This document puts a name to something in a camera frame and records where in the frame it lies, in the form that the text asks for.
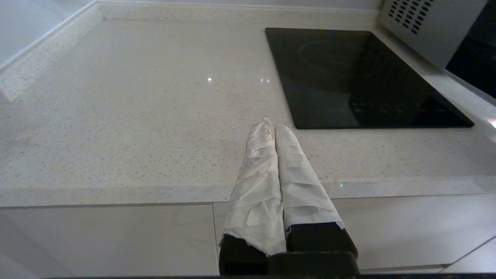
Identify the left gripper wrapped right finger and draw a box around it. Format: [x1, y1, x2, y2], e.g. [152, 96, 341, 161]
[274, 124, 358, 257]

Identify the left gripper wrapped left finger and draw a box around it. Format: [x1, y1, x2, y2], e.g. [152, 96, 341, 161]
[219, 117, 288, 276]

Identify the black glass microwave door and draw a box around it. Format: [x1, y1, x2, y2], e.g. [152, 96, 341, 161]
[445, 0, 496, 107]

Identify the silver black microwave oven body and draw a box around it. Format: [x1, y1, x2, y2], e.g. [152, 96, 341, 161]
[378, 0, 489, 70]

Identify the white cabinet front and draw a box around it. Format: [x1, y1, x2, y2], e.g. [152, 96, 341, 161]
[0, 203, 219, 277]
[212, 194, 496, 274]

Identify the black induction cooktop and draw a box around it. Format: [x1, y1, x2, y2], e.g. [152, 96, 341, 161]
[265, 27, 475, 130]

